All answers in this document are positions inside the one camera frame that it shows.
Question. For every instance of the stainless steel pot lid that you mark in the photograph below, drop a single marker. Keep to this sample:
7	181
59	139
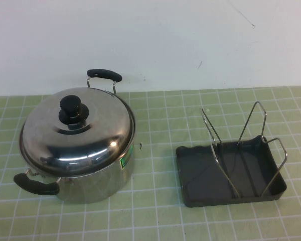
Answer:
90	140

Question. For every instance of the dark grey drip tray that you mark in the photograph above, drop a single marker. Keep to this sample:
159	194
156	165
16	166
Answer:
203	180

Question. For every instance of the green grid table mat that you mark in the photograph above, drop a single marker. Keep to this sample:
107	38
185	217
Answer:
153	221

